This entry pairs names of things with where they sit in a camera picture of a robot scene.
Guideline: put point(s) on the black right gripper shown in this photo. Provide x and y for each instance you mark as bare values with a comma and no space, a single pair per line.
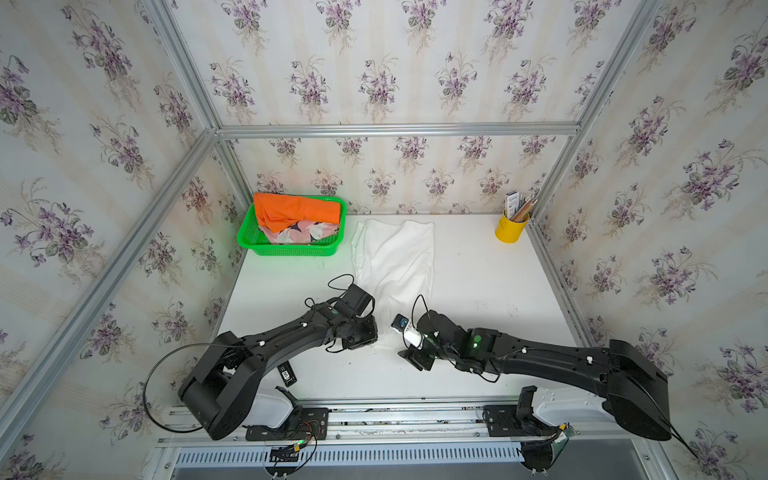
412,357

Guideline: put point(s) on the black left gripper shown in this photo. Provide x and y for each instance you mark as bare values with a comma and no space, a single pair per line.
371,336

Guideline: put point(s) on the white cloth garment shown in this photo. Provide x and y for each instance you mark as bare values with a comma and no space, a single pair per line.
395,263

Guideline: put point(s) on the pink shark print shorts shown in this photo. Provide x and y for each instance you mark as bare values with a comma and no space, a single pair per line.
302,233

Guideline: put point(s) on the orange shorts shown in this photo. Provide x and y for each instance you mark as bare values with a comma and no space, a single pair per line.
278,212

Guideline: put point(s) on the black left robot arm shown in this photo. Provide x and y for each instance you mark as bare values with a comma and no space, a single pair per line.
221,387

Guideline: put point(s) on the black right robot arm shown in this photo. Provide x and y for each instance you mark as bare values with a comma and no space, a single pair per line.
635,392

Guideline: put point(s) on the black remote-like device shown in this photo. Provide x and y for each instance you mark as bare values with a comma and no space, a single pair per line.
287,374

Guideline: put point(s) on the yellow pen cup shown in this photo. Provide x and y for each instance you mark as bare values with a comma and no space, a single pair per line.
508,231

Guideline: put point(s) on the small green-lit circuit board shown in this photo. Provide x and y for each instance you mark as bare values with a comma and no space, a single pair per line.
284,454

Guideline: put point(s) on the green plastic basket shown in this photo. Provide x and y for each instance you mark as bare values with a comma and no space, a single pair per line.
251,238

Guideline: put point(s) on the pencils in cup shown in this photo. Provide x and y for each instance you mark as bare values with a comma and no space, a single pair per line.
517,206

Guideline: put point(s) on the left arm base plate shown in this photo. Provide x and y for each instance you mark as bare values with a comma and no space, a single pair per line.
280,416

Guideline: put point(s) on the aluminium front rail frame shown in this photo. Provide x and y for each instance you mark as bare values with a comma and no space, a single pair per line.
361,433

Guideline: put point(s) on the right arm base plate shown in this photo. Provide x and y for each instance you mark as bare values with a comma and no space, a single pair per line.
517,420

